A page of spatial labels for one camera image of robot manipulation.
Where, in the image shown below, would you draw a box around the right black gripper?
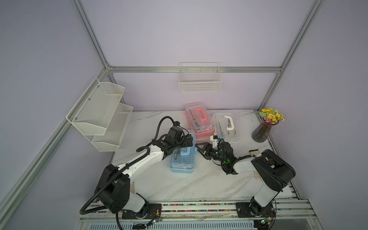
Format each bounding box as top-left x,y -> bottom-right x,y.
195,142 -> 226,163

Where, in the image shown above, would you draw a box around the blue clear toolbox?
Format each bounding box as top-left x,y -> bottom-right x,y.
168,130 -> 197,173

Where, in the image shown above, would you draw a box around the pink clear toolbox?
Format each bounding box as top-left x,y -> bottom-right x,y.
185,102 -> 215,139

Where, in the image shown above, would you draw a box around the white clear toolbox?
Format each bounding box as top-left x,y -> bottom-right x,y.
212,112 -> 240,143

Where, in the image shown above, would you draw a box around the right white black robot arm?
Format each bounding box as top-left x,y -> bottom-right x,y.
195,139 -> 296,208

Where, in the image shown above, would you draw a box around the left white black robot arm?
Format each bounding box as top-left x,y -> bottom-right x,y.
95,126 -> 194,218

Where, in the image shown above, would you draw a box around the beige work glove right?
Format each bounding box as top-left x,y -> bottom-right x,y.
249,149 -> 260,157

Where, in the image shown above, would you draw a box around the purple glass vase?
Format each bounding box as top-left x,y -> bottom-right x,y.
251,122 -> 273,143

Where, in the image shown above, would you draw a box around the lower white mesh shelf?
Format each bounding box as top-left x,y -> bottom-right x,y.
92,103 -> 133,152

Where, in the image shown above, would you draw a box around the white mesh shelf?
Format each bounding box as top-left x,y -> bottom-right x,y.
66,79 -> 125,136
92,103 -> 133,152

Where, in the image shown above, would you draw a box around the yellow artificial flowers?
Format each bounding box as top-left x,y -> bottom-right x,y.
258,108 -> 285,125

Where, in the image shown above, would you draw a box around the upper white mesh shelf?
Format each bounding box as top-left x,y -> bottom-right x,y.
66,79 -> 125,136

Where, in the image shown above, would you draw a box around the white wire wall basket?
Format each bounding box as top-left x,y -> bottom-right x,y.
179,62 -> 222,93

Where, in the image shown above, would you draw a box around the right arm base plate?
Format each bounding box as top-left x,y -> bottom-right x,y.
235,202 -> 275,218

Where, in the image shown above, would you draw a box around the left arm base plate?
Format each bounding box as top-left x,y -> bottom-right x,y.
121,203 -> 162,219

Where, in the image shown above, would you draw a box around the aluminium frame rail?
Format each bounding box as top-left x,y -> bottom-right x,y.
109,66 -> 282,73

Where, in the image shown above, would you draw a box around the black corrugated cable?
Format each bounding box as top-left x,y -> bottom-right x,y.
79,115 -> 176,215

